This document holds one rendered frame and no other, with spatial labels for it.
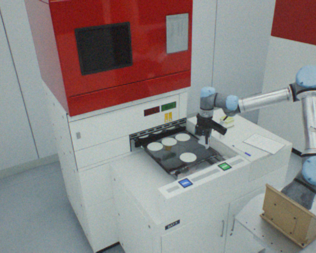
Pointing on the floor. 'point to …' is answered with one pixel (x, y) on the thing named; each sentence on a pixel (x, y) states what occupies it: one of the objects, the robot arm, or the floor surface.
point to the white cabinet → (191, 221)
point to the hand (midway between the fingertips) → (207, 147)
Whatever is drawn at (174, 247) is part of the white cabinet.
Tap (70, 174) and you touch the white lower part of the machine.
